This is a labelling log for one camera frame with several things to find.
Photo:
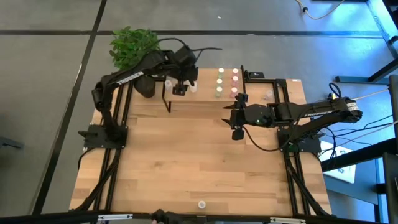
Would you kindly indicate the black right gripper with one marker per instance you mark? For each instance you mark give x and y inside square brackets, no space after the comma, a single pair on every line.
[239,119]

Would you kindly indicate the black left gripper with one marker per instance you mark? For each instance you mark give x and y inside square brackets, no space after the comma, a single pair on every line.
[185,67]

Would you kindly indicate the translucent white medicine bottle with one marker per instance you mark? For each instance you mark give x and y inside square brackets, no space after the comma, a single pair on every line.
[269,94]
[202,204]
[168,84]
[193,88]

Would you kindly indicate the pink medicine bottle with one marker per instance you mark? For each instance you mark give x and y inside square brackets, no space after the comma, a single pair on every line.
[235,81]
[235,72]
[234,92]

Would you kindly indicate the green medicine bottle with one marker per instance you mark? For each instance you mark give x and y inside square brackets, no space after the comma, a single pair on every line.
[219,91]
[221,72]

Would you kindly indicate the medicine bottle with cream cap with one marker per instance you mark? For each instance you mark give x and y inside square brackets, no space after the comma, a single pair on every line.
[219,82]

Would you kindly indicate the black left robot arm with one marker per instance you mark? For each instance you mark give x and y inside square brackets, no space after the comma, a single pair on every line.
[124,77]

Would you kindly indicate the wooden shelf with black legs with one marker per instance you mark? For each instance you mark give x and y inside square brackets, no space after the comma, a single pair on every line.
[205,93]

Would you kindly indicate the small black box device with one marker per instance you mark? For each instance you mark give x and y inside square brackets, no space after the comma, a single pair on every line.
[255,74]

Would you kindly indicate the green plant in black pot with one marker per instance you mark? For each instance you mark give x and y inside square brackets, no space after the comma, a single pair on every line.
[127,46]

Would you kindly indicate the white printed sheet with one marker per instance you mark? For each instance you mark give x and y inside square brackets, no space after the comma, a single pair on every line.
[342,169]

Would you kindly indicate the black metal bar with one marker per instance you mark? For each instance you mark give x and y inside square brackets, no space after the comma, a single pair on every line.
[357,155]

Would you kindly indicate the black metal floor stand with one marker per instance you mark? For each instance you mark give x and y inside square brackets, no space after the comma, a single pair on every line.
[360,79]

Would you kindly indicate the black crossbeam with silver brackets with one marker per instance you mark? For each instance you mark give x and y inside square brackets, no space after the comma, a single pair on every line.
[93,217]

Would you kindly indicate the grey furniture panel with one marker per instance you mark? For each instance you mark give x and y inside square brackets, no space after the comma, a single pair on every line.
[393,102]

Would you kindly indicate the dark furniture foot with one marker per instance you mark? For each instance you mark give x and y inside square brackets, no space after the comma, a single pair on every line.
[9,143]

